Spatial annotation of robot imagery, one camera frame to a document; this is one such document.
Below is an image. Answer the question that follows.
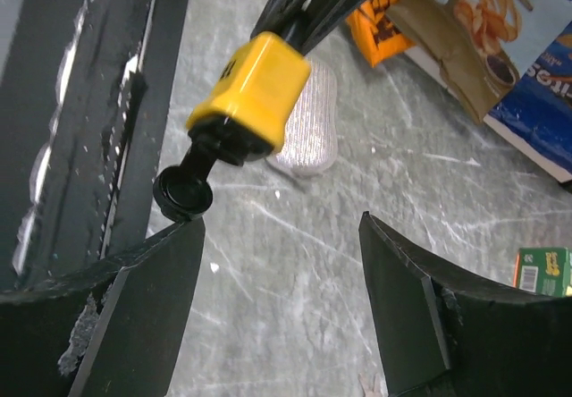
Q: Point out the orange green box on table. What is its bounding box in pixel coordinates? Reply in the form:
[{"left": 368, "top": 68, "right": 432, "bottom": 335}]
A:
[{"left": 513, "top": 247, "right": 571, "bottom": 298}]

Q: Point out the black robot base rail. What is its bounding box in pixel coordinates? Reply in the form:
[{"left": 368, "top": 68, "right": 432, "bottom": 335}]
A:
[{"left": 1, "top": 0, "right": 189, "bottom": 291}]

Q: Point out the blue snack bag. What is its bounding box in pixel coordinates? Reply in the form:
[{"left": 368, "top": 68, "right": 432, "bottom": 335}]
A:
[{"left": 484, "top": 27, "right": 571, "bottom": 183}]

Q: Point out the yellow black padlock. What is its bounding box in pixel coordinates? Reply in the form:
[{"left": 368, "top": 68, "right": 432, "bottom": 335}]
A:
[{"left": 153, "top": 13, "right": 311, "bottom": 222}]

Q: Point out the silver glitter sponge pad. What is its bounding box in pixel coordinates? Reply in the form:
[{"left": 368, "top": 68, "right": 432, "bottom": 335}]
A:
[{"left": 266, "top": 57, "right": 338, "bottom": 178}]

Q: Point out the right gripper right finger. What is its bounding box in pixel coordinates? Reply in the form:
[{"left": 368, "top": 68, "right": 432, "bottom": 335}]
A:
[{"left": 359, "top": 213, "right": 571, "bottom": 396}]

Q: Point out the orange snack bag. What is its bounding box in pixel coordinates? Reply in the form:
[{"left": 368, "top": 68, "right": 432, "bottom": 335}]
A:
[{"left": 346, "top": 0, "right": 415, "bottom": 67}]

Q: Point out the brown paper bag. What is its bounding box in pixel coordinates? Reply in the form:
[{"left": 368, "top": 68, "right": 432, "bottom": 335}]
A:
[{"left": 387, "top": 0, "right": 571, "bottom": 123}]

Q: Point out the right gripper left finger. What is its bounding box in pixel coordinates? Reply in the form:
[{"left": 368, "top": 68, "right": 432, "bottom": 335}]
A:
[{"left": 1, "top": 219, "right": 206, "bottom": 396}]

